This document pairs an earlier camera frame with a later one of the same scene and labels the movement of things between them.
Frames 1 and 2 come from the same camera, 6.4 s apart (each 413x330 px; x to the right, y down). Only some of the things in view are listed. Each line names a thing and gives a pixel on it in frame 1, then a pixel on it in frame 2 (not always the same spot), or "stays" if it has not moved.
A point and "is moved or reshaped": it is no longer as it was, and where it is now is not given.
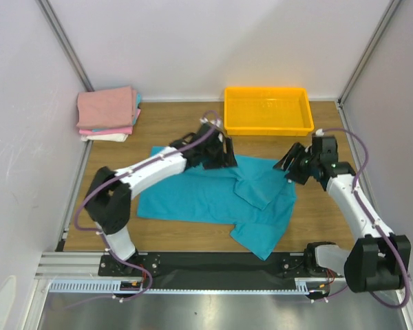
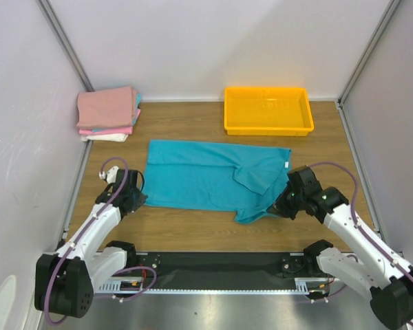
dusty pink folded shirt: [107, 108] stays
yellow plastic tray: [267, 111] stays
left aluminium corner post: [67, 45] stays
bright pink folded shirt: [127, 130] stays
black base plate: [213, 271] stays
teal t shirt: [255, 196] is moved or reshaped
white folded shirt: [118, 137] stays
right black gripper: [301, 164] -> [283, 205]
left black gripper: [224, 159] -> [140, 201]
